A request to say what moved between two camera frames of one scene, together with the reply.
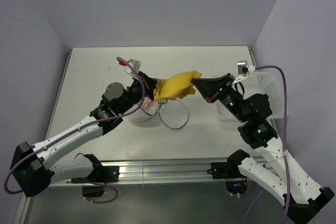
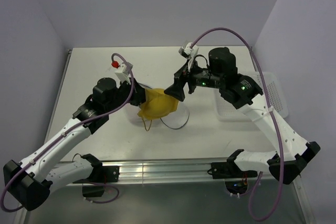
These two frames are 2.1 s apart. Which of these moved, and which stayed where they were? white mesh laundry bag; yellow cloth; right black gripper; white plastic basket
Moved: yellow cloth; right black gripper
Stayed: white plastic basket; white mesh laundry bag
